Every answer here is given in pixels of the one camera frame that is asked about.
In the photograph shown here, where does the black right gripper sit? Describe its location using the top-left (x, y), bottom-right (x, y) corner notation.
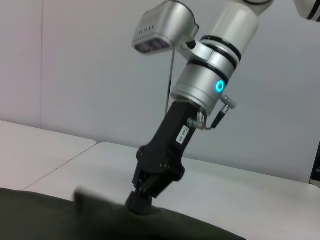
top-left (125, 101), bottom-right (202, 216)

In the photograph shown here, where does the dark green printed t-shirt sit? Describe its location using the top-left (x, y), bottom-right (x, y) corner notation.
top-left (0, 186), bottom-right (247, 240)

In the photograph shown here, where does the dark background equipment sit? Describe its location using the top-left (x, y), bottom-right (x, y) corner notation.
top-left (309, 142), bottom-right (320, 186)

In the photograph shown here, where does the right gripper connector cable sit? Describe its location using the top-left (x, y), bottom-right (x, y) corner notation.
top-left (186, 92), bottom-right (238, 131)

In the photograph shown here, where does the thin grey camera cable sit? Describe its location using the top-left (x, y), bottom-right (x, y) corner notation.
top-left (164, 48), bottom-right (175, 115)

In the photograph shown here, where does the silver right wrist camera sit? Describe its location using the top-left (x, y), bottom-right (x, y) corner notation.
top-left (131, 0), bottom-right (200, 54)

